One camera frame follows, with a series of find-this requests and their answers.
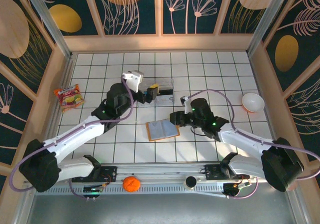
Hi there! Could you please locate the perforated grey cable duct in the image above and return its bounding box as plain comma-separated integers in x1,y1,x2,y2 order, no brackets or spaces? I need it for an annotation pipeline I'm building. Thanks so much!
34,183,226,197

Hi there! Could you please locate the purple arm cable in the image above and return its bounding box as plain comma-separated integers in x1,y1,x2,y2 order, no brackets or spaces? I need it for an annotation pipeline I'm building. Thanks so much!
9,75,135,199
186,89,320,199

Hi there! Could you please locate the white bowl with orange outside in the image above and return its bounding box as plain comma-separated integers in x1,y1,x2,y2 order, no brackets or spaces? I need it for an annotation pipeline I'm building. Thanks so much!
241,92,266,113

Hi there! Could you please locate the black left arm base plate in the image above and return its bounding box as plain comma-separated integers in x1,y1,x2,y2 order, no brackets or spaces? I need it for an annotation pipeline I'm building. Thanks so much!
71,165,118,183

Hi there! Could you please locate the clear plastic tray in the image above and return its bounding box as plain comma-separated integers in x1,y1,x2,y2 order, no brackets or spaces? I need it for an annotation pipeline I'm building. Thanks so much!
138,78,175,107

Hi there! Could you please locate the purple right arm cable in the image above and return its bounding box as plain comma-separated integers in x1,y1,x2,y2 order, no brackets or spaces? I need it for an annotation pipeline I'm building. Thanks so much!
186,89,320,199

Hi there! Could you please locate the red instant noodle packet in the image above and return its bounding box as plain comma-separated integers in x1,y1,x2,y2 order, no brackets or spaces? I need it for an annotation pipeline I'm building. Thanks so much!
53,83,86,113

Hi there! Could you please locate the aluminium mounting rail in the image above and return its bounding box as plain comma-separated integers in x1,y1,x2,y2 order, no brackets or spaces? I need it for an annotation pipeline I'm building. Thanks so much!
24,160,294,184

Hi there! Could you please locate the aluminium frame post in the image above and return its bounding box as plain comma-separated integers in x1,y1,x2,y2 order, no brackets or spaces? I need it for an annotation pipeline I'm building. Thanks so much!
246,0,294,57
19,0,74,59

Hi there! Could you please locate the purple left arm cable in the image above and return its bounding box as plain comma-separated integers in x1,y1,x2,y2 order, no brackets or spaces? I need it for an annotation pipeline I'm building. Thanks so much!
9,75,135,199

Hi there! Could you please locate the orange ball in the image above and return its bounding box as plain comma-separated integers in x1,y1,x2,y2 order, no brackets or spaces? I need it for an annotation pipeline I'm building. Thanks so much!
121,175,141,193

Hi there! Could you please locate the black round knob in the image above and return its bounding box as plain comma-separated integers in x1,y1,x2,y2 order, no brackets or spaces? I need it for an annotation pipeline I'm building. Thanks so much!
184,175,199,190

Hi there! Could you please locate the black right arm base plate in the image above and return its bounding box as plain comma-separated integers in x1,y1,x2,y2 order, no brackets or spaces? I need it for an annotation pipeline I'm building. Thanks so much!
204,164,251,181

